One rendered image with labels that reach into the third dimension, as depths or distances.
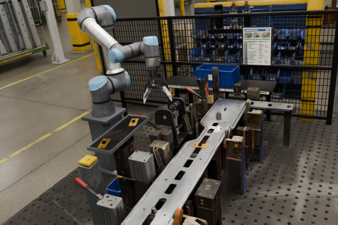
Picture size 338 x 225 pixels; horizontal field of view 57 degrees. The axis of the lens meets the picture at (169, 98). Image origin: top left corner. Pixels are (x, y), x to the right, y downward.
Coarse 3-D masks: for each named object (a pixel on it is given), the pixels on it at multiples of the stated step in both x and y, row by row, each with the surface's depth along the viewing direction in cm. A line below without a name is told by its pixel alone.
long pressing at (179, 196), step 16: (208, 112) 205; (224, 112) 203; (240, 112) 201; (208, 128) 185; (224, 128) 183; (192, 144) 170; (208, 144) 168; (176, 160) 157; (208, 160) 155; (160, 176) 145; (192, 176) 144; (160, 192) 135; (176, 192) 134; (144, 208) 127; (160, 208) 126; (176, 208) 125; (128, 224) 120; (160, 224) 118
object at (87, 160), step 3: (84, 156) 139; (87, 156) 139; (90, 156) 138; (93, 156) 138; (81, 159) 137; (84, 159) 137; (87, 159) 136; (90, 159) 136; (93, 159) 136; (96, 159) 137; (78, 162) 135; (81, 162) 135; (84, 162) 134; (87, 162) 134; (90, 162) 134; (93, 162) 136; (87, 165) 133
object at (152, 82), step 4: (148, 68) 158; (152, 68) 158; (156, 68) 160; (152, 72) 158; (156, 72) 160; (152, 76) 161; (156, 76) 160; (148, 80) 161; (152, 80) 160; (156, 80) 159; (160, 80) 160; (152, 84) 160; (156, 84) 159; (160, 84) 159; (148, 88) 161; (152, 88) 161; (156, 88) 160
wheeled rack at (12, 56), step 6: (18, 0) 827; (36, 6) 847; (36, 24) 875; (36, 48) 867; (42, 48) 873; (48, 48) 891; (12, 54) 831; (18, 54) 820; (24, 54) 824; (30, 54) 840; (0, 60) 775; (6, 60) 781; (12, 60) 796
